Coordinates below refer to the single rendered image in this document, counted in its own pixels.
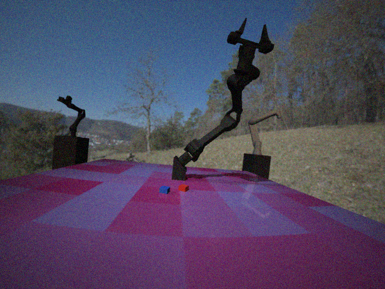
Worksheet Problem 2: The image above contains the red block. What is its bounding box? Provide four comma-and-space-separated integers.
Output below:
178, 184, 189, 192

